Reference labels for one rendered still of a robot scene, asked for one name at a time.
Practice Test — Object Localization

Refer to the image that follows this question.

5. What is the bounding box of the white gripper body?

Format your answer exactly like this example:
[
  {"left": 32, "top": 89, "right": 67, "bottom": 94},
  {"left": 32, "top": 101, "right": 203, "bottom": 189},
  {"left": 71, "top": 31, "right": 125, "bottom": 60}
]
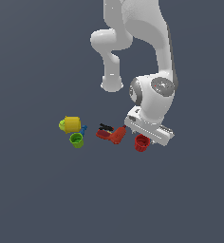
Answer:
[{"left": 123, "top": 105, "right": 176, "bottom": 147}]

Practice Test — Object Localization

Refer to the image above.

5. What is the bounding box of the red cup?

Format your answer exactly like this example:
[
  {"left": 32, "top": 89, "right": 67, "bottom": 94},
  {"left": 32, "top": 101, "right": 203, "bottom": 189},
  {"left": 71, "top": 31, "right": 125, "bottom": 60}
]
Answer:
[{"left": 134, "top": 133, "right": 152, "bottom": 153}]

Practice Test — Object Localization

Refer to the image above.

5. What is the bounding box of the red power drill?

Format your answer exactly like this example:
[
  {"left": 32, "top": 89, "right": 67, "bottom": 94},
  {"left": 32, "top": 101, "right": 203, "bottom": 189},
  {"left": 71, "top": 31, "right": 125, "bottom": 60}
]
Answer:
[{"left": 95, "top": 124, "right": 128, "bottom": 145}]

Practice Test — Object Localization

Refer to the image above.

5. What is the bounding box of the black clamp tool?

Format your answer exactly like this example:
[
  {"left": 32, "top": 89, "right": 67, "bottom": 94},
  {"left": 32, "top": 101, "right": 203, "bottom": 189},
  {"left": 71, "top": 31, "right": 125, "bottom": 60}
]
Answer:
[{"left": 98, "top": 122, "right": 115, "bottom": 133}]

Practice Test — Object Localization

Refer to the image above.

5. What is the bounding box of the green cup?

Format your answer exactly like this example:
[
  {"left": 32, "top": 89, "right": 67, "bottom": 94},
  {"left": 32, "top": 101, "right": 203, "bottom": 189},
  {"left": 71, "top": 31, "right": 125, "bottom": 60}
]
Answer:
[{"left": 68, "top": 132, "right": 85, "bottom": 149}]

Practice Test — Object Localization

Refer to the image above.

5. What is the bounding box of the yellow cup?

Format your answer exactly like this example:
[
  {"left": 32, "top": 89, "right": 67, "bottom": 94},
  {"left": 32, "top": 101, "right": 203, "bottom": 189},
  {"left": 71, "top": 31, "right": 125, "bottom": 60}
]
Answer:
[{"left": 64, "top": 115, "right": 83, "bottom": 134}]

